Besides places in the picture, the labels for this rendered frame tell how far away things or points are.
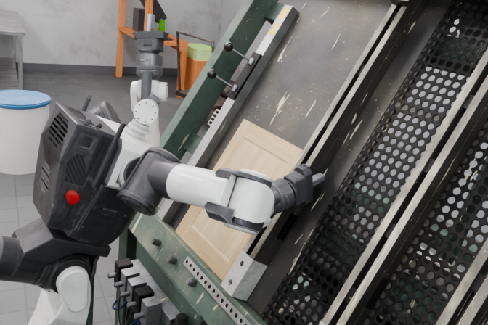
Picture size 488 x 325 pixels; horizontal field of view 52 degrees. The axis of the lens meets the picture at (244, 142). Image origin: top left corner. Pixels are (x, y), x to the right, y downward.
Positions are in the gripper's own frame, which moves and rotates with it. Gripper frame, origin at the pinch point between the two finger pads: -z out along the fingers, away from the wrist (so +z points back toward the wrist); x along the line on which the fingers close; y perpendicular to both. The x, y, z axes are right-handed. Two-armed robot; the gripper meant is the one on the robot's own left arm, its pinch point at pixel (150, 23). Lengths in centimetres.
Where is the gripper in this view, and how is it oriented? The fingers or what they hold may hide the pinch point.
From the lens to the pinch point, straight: 179.4
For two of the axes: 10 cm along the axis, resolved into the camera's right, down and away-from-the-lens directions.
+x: 9.3, 0.6, -3.7
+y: -3.7, 0.3, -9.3
